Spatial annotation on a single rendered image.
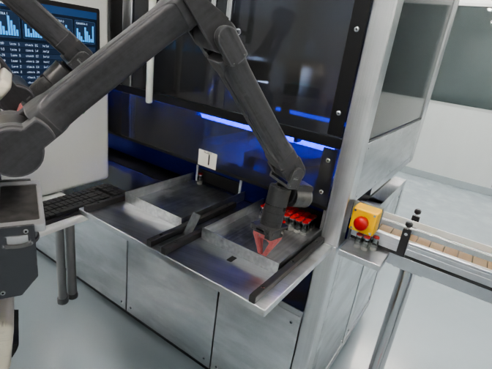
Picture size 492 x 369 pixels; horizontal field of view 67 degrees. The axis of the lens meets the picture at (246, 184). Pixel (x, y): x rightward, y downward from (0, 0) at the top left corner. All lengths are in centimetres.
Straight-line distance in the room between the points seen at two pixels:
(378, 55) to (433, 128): 467
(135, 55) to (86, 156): 101
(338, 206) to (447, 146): 463
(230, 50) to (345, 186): 58
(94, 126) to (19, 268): 86
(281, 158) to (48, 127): 49
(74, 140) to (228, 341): 100
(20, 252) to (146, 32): 49
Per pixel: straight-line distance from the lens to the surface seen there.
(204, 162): 137
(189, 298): 168
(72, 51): 107
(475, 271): 124
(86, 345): 207
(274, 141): 84
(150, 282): 183
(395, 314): 140
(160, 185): 141
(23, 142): 64
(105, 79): 66
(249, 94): 77
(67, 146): 157
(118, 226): 116
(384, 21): 107
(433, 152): 574
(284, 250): 111
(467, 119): 565
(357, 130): 108
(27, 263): 88
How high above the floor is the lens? 142
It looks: 20 degrees down
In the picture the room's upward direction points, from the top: 8 degrees clockwise
